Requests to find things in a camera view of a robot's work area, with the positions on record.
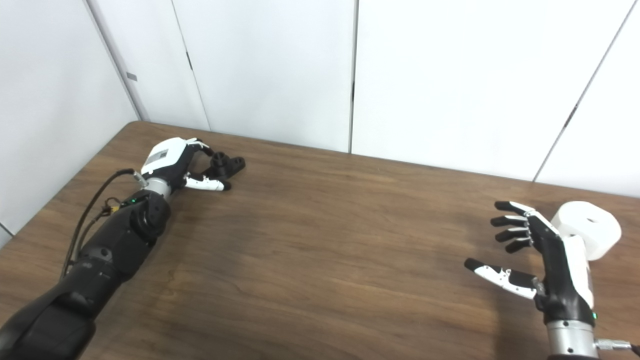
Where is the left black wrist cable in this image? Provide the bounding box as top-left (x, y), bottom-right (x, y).
top-left (60, 169), bottom-right (148, 278)

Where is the black plastic holder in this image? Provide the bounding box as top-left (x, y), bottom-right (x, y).
top-left (202, 152), bottom-right (246, 182)

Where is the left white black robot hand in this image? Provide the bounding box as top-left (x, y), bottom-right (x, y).
top-left (140, 137), bottom-right (232, 192)

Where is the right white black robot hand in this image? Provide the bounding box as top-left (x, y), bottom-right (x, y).
top-left (464, 201), bottom-right (597, 328)

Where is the round white plastic piece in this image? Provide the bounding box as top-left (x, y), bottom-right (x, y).
top-left (551, 201), bottom-right (622, 261)

